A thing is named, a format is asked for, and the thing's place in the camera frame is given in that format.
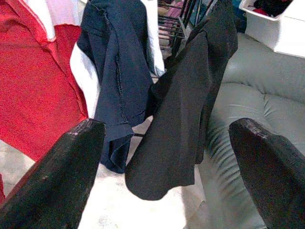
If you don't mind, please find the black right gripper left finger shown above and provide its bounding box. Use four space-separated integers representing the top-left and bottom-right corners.
0 118 106 229

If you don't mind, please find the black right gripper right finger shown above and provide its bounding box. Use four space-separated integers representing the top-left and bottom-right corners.
228 118 305 229

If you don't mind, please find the red and white shirt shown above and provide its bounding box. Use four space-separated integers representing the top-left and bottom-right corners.
0 0 102 203

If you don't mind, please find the grey green leather sofa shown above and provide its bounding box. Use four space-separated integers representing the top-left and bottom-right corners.
181 32 305 229

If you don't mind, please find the black shirt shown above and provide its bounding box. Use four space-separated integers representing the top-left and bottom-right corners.
124 0 239 201

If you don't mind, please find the navy and white shirt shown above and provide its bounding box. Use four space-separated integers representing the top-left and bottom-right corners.
76 0 165 174

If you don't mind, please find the white storage box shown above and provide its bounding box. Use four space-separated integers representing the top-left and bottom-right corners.
238 0 305 58

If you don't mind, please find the black cloth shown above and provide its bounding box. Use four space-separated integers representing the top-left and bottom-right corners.
254 0 295 17

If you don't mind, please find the black metal drying rack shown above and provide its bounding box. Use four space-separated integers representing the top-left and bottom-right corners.
156 0 216 62

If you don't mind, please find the maroon pink garment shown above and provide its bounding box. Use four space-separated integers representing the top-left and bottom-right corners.
164 2 184 19

